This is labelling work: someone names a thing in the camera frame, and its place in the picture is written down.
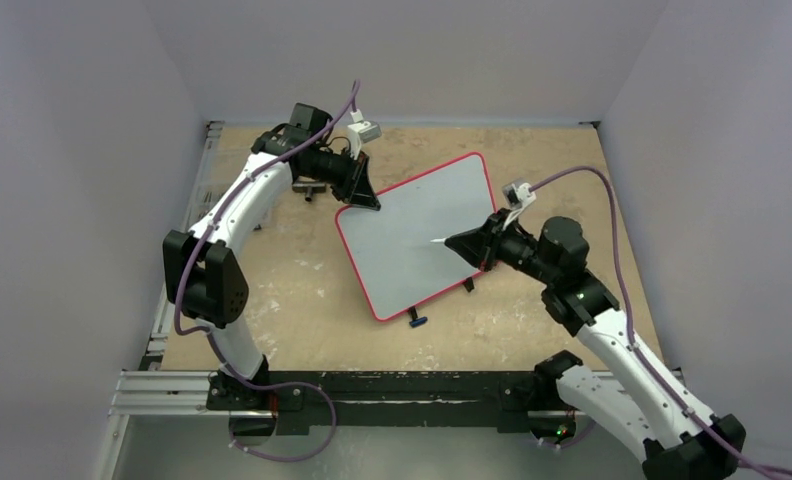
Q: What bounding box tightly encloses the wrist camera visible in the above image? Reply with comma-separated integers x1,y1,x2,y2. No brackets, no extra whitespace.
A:
346,110,382,160
502,180,536,229

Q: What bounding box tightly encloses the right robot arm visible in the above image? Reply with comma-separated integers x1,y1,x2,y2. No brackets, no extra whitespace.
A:
442,209,746,479

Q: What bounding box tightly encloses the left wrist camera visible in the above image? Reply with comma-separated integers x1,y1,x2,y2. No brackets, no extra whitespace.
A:
346,110,382,160

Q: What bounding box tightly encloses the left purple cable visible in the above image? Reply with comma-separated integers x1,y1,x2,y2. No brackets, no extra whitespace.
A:
172,79,364,464

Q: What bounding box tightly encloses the dark metal bracket tool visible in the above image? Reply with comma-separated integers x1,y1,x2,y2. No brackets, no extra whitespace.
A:
292,180,328,203

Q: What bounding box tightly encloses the purple cable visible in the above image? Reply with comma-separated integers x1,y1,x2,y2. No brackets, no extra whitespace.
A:
172,79,364,464
531,165,792,480

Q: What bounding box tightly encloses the blue marker cap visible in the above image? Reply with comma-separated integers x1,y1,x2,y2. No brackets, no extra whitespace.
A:
409,317,428,328

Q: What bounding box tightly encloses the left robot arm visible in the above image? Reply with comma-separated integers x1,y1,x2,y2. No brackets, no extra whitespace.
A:
162,103,382,391

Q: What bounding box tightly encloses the pink framed whiteboard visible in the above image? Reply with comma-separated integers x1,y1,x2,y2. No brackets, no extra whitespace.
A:
334,152,496,322

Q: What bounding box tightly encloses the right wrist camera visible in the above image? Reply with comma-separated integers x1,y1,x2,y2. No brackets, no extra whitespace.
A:
502,180,536,229

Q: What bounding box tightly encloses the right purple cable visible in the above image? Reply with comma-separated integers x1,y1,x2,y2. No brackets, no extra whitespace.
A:
531,165,792,480

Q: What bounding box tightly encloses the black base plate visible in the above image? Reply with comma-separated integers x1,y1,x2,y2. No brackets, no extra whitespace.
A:
206,371,577,440

